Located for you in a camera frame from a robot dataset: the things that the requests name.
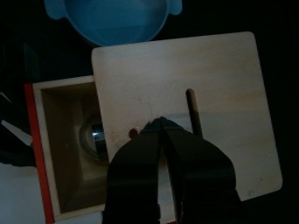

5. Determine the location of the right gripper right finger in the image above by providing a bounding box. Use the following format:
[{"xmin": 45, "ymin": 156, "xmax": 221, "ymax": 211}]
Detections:
[{"xmin": 158, "ymin": 116, "xmax": 245, "ymax": 224}]

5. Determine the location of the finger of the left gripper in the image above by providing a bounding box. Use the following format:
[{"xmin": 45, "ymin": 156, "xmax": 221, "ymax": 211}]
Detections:
[{"xmin": 0, "ymin": 117, "xmax": 37, "ymax": 168}]

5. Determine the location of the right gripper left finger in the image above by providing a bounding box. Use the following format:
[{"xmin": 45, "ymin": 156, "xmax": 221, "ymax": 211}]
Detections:
[{"xmin": 101, "ymin": 116, "xmax": 164, "ymax": 224}]

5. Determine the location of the red-fronted wooden drawer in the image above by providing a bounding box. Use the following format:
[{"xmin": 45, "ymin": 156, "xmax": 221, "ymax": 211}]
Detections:
[{"xmin": 22, "ymin": 74, "xmax": 114, "ymax": 224}]

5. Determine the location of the light wooden drawer box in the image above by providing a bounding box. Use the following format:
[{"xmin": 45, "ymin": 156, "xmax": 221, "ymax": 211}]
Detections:
[{"xmin": 90, "ymin": 31, "xmax": 284, "ymax": 224}]

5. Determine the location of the grey-blue bowl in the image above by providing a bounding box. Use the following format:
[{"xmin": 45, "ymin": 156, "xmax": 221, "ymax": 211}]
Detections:
[{"xmin": 42, "ymin": 0, "xmax": 182, "ymax": 47}]

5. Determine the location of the thin brown wooden stick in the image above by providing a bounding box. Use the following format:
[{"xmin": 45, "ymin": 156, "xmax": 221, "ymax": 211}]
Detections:
[{"xmin": 184, "ymin": 87, "xmax": 204, "ymax": 138}]

